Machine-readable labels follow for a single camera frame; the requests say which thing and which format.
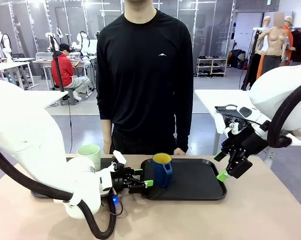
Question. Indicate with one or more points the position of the pale green tall cup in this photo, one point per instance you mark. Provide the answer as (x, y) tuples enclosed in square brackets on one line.
[(90, 155)]

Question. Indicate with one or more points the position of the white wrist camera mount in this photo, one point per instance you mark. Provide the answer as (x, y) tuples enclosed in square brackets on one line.
[(236, 126), (119, 157)]

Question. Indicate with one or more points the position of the black tripod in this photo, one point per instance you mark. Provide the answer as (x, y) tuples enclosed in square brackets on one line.
[(250, 65)]

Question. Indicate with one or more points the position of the blue mug yellow inside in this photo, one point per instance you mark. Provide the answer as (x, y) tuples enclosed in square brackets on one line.
[(161, 172)]

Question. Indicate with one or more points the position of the white shoe rack with shoes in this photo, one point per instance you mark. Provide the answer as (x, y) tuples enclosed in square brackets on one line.
[(211, 66)]

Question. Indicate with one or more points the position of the person left forearm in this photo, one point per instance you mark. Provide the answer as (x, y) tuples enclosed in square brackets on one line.
[(185, 112)]

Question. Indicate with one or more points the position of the person torso black sweatshirt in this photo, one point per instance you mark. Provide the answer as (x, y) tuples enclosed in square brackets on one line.
[(145, 75)]

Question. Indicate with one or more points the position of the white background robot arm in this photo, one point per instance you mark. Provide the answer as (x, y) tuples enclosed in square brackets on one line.
[(83, 42), (53, 40), (5, 47)]

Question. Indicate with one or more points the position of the black plastic serving tray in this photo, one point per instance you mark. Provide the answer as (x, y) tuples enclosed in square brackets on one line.
[(106, 163), (195, 182)]

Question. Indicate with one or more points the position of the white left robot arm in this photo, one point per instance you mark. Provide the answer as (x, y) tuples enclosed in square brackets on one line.
[(28, 130)]

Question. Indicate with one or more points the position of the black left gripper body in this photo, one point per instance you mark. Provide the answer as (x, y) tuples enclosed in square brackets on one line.
[(120, 180)]

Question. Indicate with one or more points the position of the left gripper black green-tipped finger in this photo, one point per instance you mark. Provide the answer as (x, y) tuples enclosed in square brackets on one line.
[(140, 186), (138, 172)]

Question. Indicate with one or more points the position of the person right forearm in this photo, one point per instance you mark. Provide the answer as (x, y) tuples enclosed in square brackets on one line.
[(107, 135)]

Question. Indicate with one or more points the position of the beige mannequin grey trousers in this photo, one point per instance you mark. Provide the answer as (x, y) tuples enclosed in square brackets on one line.
[(273, 50)]

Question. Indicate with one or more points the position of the black camera stand pole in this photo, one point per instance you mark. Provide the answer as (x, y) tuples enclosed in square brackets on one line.
[(58, 67)]

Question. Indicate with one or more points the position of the black bags pile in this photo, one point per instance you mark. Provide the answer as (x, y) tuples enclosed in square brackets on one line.
[(236, 58)]

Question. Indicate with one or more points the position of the mannequin in orange garment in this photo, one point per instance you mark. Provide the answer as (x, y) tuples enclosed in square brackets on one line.
[(289, 42)]

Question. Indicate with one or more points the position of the seated person red jacket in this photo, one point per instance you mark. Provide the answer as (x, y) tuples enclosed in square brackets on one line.
[(65, 72)]

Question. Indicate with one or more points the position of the white background desk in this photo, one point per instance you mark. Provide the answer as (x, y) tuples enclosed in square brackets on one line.
[(8, 66)]

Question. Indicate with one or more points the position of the black tray with white disc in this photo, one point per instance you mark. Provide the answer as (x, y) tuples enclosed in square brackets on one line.
[(225, 110)]

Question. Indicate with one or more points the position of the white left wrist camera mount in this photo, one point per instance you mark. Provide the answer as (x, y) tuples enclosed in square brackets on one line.
[(119, 157)]

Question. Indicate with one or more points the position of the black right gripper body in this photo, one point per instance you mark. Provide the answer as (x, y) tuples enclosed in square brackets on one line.
[(245, 145)]

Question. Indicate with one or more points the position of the white mannequin torso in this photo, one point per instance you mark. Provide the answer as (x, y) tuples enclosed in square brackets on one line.
[(266, 25)]

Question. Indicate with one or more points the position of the large white side table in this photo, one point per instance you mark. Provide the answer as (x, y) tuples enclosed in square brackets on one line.
[(215, 97)]

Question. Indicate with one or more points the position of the person left hand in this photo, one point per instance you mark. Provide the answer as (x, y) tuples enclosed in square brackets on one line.
[(179, 151)]

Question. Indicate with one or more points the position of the black braided left arm sleeve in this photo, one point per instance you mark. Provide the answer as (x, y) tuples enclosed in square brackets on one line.
[(90, 220)]

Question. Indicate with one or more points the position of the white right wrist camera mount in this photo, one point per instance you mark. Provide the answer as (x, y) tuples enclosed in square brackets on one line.
[(236, 126)]

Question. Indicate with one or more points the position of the rack of black garments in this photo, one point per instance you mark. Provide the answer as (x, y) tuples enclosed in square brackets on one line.
[(300, 45)]

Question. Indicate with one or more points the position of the right gripper black green-tipped finger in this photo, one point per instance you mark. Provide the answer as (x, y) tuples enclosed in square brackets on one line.
[(239, 167), (221, 155)]

